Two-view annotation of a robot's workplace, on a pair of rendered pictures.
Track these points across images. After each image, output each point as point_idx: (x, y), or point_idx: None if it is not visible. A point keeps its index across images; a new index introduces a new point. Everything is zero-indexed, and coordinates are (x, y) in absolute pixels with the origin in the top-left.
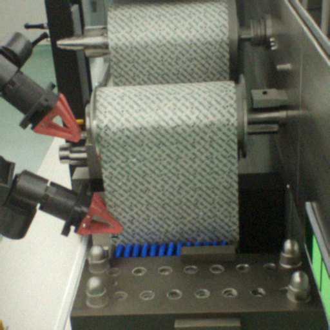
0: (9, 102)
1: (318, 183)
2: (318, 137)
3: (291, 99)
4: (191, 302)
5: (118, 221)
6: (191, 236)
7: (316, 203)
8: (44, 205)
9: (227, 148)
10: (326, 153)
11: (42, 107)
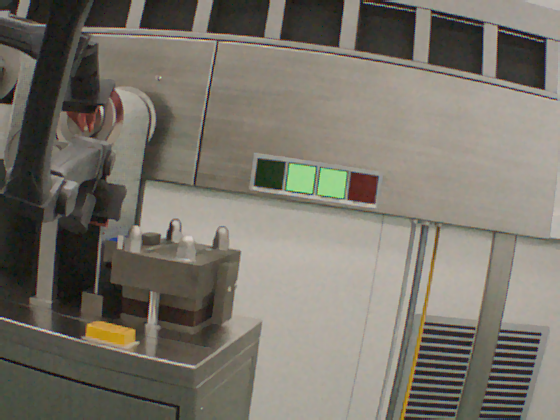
0: (91, 83)
1: (283, 129)
2: (283, 98)
3: (166, 101)
4: (208, 255)
5: None
6: (122, 232)
7: (277, 146)
8: (105, 189)
9: (143, 141)
10: (309, 101)
11: (114, 88)
